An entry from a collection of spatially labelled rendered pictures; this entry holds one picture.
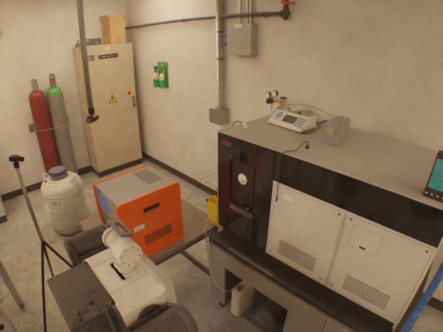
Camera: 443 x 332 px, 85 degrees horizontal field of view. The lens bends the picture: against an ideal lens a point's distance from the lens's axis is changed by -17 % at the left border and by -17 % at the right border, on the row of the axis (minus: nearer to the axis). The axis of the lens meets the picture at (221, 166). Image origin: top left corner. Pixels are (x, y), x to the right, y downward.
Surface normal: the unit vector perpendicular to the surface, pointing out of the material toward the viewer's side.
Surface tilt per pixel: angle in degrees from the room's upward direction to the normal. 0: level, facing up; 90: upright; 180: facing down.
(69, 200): 90
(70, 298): 0
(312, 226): 90
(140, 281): 0
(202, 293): 0
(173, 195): 90
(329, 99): 90
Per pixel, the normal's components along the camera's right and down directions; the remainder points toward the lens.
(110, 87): 0.70, 0.30
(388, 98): -0.71, 0.29
